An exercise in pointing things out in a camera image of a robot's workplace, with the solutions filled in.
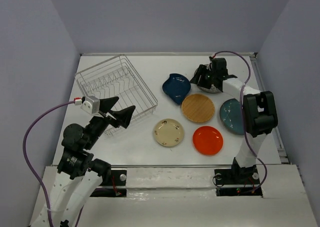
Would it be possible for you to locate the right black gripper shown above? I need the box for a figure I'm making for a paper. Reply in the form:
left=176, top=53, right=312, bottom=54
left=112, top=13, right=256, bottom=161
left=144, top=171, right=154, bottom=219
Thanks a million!
left=189, top=64, right=217, bottom=89

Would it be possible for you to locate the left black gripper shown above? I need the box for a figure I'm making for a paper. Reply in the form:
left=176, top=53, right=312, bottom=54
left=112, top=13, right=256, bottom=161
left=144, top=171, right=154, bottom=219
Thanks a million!
left=84, top=95, right=137, bottom=148

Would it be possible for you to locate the dark blue leaf-shaped plate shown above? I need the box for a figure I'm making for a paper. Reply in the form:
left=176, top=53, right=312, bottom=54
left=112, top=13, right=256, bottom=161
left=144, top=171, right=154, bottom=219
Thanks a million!
left=162, top=73, right=191, bottom=106

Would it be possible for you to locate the woven bamboo round plate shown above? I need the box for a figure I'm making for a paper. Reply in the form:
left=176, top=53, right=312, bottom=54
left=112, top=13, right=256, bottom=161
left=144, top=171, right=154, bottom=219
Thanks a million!
left=181, top=93, right=215, bottom=124

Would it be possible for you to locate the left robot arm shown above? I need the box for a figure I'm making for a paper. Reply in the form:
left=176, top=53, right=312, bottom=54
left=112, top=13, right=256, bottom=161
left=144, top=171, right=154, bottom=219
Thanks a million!
left=26, top=96, right=136, bottom=227

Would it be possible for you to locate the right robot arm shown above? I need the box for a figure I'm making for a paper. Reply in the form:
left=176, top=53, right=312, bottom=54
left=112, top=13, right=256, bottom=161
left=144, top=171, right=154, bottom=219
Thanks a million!
left=190, top=57, right=278, bottom=184

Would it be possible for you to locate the grey deer pattern plate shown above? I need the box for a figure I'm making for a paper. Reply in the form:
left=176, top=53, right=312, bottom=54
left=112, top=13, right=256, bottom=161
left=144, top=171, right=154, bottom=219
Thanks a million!
left=197, top=64, right=221, bottom=94

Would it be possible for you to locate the teal round ceramic plate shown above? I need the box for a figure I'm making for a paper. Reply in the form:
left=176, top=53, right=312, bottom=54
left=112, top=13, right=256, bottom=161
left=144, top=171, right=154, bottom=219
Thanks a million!
left=219, top=98, right=245, bottom=136

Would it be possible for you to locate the cream floral round plate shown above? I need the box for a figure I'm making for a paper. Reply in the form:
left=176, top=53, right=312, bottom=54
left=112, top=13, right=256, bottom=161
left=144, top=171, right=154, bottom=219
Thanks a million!
left=152, top=118, right=185, bottom=148

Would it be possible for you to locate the orange round plate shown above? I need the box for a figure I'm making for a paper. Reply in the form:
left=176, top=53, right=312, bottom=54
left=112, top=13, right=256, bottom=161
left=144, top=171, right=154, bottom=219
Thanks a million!
left=192, top=126, right=224, bottom=156

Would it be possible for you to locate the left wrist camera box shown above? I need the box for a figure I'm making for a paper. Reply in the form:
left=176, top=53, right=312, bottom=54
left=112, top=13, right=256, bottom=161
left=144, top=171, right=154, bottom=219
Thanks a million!
left=80, top=96, right=100, bottom=116

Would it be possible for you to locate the wire dish rack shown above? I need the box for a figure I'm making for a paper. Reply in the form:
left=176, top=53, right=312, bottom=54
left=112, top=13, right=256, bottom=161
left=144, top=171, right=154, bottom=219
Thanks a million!
left=75, top=54, right=158, bottom=129

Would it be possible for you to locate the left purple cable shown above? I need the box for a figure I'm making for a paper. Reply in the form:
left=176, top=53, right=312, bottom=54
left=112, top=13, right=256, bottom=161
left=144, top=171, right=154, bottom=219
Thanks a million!
left=22, top=99, right=83, bottom=227

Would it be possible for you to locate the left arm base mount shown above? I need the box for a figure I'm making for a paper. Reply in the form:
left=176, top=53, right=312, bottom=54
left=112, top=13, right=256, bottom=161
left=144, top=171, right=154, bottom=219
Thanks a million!
left=90, top=169, right=127, bottom=198

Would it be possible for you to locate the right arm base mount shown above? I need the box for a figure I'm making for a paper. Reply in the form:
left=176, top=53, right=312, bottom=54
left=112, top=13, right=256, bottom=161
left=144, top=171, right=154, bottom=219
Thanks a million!
left=212, top=168, right=263, bottom=197

